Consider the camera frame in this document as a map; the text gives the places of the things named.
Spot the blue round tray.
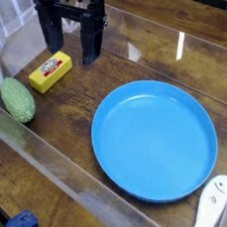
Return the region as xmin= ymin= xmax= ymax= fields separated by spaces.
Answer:
xmin=91 ymin=80 xmax=218 ymax=203

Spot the clear acrylic enclosure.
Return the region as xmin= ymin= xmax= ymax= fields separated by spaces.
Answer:
xmin=0 ymin=0 xmax=227 ymax=227

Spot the yellow butter brick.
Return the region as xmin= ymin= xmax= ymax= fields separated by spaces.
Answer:
xmin=29 ymin=52 xmax=72 ymax=94

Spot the green bitter gourd toy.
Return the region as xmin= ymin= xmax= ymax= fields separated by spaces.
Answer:
xmin=0 ymin=77 xmax=36 ymax=123

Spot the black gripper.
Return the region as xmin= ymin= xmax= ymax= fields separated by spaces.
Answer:
xmin=34 ymin=0 xmax=106 ymax=65

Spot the white grid curtain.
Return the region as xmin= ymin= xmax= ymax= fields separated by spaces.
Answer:
xmin=0 ymin=0 xmax=47 ymax=62

